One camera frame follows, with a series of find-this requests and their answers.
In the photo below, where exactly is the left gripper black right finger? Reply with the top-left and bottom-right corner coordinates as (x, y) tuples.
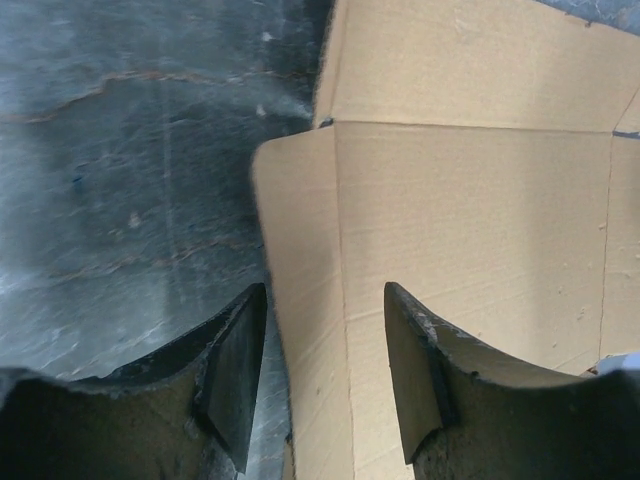
(384, 282), (639, 479)

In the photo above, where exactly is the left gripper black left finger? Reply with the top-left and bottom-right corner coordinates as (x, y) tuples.
(1, 283), (267, 479)

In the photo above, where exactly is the brown cardboard box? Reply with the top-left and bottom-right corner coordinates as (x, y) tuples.
(253, 1), (639, 479)

